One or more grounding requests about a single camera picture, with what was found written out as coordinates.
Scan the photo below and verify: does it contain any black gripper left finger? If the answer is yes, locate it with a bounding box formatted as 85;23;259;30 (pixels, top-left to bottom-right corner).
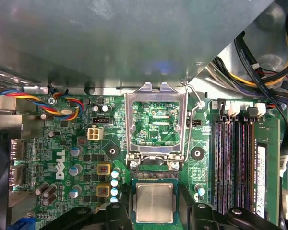
39;184;135;230

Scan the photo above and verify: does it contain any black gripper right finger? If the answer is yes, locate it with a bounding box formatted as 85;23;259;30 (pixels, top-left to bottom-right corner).
176;184;283;230

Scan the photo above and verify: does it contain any silver CPU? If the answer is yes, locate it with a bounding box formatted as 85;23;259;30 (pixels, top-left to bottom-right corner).
131;178;180;226

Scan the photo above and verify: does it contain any CPU socket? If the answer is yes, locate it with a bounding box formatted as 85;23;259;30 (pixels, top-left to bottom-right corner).
128;165;183;230

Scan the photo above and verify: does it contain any white four pin connector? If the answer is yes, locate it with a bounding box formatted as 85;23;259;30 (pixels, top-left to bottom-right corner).
87;126;104;142

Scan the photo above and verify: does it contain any green motherboard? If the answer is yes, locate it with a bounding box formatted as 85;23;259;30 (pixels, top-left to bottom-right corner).
8;92;288;230

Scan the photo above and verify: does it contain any metal port block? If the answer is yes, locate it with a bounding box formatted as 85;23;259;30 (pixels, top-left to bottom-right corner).
13;166;27;187
10;138;27;161

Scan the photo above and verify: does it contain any grey power supply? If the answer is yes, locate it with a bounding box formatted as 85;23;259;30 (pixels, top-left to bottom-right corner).
0;0;276;90

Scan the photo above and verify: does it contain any black PC case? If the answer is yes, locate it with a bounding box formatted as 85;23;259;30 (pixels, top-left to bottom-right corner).
0;0;288;230

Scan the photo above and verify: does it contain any wire locking lever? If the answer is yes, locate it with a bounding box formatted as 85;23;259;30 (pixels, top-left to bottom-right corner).
179;80;204;162

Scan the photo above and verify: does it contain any yellow black wire bundle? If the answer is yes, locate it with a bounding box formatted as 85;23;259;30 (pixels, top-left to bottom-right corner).
205;0;288;111

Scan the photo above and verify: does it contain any coloured fan wire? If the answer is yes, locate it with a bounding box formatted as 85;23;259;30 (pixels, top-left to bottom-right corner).
0;87;85;122

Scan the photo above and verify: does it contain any black printed cable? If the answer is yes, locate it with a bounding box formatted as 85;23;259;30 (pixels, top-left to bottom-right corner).
233;31;288;155

